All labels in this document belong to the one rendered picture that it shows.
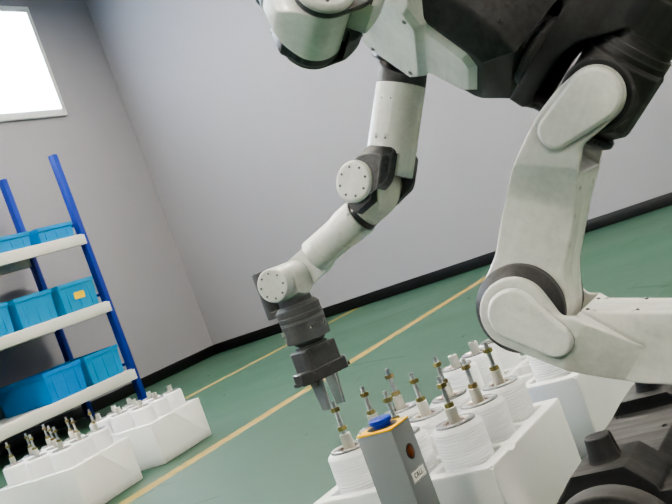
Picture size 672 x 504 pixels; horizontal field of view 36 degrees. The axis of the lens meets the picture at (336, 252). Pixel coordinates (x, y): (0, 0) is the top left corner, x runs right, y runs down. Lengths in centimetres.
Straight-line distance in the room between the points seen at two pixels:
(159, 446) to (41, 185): 476
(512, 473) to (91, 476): 246
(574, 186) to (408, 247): 728
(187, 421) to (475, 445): 291
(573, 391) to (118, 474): 233
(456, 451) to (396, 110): 61
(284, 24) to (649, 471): 78
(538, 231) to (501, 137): 682
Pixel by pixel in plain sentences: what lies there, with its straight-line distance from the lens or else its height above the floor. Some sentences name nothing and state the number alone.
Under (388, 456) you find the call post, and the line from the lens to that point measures 177.
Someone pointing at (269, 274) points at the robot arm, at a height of 62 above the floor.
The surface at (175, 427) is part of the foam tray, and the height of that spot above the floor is 11.
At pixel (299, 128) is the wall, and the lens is 916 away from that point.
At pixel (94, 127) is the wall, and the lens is 972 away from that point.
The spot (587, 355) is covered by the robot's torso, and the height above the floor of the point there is 34.
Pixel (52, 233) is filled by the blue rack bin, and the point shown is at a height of 137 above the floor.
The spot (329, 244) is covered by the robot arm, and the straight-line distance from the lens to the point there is 193.
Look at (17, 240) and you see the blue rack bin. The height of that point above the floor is 138.
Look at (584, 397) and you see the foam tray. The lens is 236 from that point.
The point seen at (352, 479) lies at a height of 20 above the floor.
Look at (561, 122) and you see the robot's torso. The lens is 157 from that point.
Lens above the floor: 64
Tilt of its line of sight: 1 degrees down
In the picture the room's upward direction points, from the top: 20 degrees counter-clockwise
